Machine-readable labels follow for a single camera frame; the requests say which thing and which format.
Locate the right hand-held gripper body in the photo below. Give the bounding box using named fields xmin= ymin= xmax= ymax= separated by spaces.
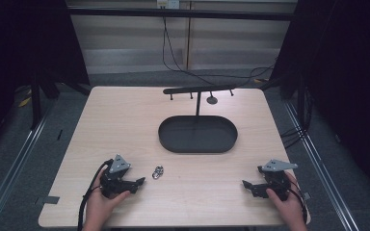
xmin=256 ymin=159 xmax=299 ymax=202

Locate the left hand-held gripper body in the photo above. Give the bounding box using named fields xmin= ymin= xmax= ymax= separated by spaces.
xmin=99 ymin=154 xmax=132 ymax=199

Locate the person's right hand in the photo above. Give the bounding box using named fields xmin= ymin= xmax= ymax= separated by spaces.
xmin=265 ymin=171 xmax=307 ymax=226

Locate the person's left hand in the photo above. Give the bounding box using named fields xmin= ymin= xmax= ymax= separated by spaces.
xmin=83 ymin=168 xmax=132 ymax=226

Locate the black hook stand with tray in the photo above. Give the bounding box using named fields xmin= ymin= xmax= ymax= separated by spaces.
xmin=157 ymin=84 xmax=239 ymax=154

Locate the grey tape strip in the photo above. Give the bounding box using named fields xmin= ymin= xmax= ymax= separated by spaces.
xmin=34 ymin=194 xmax=61 ymax=206

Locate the black metal stand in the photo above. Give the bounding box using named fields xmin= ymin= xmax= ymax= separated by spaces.
xmin=28 ymin=71 xmax=93 ymax=131

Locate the yellow floor tape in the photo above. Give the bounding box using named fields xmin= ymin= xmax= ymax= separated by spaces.
xmin=17 ymin=95 xmax=33 ymax=109

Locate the black curtain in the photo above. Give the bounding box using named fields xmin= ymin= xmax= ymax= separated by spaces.
xmin=0 ymin=0 xmax=91 ymax=162
xmin=271 ymin=0 xmax=370 ymax=206

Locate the silver metal key ring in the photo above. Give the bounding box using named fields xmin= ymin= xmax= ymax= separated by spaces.
xmin=151 ymin=165 xmax=165 ymax=180

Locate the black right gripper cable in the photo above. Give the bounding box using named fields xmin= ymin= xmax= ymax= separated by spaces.
xmin=287 ymin=177 xmax=310 ymax=225

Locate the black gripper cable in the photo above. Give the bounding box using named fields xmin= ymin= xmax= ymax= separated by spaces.
xmin=77 ymin=158 xmax=115 ymax=231
xmin=287 ymin=177 xmax=310 ymax=225

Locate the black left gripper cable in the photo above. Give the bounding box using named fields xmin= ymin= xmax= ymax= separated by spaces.
xmin=77 ymin=158 xmax=115 ymax=231

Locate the aluminium floor rail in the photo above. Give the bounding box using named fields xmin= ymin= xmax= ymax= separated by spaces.
xmin=282 ymin=100 xmax=362 ymax=231
xmin=0 ymin=105 xmax=57 ymax=231

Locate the black floor cable bundle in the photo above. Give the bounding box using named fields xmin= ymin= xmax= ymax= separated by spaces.
xmin=279 ymin=85 xmax=314 ymax=150

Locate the black hanging wall cable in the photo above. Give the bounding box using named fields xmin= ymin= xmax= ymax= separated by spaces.
xmin=161 ymin=15 xmax=276 ymax=87

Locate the black horizontal frame bar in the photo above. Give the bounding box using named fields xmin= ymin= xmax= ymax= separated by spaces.
xmin=66 ymin=7 xmax=299 ymax=22

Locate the white wall power outlet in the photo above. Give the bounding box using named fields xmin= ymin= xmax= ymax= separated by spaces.
xmin=156 ymin=0 xmax=181 ymax=10

